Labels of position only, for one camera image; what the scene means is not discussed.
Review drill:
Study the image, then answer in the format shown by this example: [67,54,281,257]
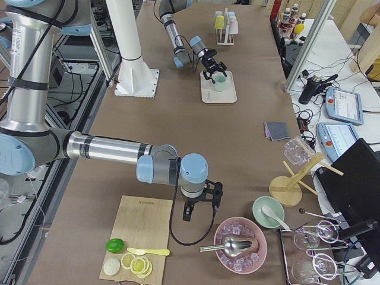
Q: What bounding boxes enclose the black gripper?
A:
[181,194,202,221]
[201,57,227,84]

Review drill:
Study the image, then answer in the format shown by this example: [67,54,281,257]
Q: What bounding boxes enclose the green cup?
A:
[214,75,227,92]

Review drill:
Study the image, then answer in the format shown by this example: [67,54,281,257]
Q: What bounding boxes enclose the cream rabbit tray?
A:
[199,71,237,104]

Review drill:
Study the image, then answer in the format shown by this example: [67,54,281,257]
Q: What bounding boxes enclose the pink cup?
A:
[229,16,239,35]

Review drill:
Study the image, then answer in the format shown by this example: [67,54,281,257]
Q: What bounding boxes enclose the yellow cup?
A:
[214,15,224,30]

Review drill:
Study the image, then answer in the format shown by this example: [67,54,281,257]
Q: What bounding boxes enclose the white cup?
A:
[228,11,236,22]

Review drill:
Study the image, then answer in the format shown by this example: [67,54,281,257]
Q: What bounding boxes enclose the wooden cup tree stand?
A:
[269,153,344,207]

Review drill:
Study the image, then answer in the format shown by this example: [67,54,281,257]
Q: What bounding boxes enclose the bamboo cutting board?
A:
[99,195,172,284]

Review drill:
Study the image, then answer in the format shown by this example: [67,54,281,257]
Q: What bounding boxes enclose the metal scoop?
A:
[199,235,259,259]

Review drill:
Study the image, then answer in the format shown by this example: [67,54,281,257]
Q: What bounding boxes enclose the yellow plastic knife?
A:
[126,247,170,256]

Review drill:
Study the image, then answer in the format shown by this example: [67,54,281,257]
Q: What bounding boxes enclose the pink bowl with ice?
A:
[214,217,267,274]

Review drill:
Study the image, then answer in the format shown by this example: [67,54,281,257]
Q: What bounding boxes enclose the lemon slices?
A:
[120,252,153,278]

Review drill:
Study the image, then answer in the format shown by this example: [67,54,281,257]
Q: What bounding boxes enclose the white ceramic spoon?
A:
[261,205,290,231]

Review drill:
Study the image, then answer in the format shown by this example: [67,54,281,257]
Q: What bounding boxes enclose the purple folded cloth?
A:
[264,122,271,139]

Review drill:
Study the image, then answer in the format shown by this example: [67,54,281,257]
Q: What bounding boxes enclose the green lime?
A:
[106,238,125,254]

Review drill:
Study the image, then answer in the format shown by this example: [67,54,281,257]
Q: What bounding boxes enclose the green bowl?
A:
[252,196,285,229]

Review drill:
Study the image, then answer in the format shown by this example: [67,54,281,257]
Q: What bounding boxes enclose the grey folded cloth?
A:
[266,121,290,141]

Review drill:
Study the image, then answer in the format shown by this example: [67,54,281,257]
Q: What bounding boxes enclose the black water bottle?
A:
[298,75,321,105]

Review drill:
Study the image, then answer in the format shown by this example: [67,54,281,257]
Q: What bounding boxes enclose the upper teach pendant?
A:
[325,87,364,125]

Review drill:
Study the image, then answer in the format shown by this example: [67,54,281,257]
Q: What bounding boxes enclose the teach pendant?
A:
[325,87,364,125]
[317,122,359,162]

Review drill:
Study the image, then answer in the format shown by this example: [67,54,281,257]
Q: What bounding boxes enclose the lower teach pendant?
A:
[317,122,359,162]

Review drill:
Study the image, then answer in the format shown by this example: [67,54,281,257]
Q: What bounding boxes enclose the black laptop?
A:
[316,138,379,226]

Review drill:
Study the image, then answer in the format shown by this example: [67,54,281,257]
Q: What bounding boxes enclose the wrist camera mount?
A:
[202,49,217,60]
[201,179,223,209]

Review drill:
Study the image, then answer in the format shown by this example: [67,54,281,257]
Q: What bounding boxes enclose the black cable wrist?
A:
[169,157,219,246]
[175,34,202,73]

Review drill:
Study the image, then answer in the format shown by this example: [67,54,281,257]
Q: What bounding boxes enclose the white wire cup rack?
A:
[215,8,236,45]

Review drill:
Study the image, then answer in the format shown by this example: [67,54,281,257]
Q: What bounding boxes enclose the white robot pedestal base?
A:
[106,0,159,98]

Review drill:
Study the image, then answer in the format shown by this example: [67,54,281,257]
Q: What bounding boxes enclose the aluminium frame post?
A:
[284,0,337,93]

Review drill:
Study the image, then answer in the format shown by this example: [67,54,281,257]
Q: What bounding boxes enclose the wire glass rack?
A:
[279,217,357,284]

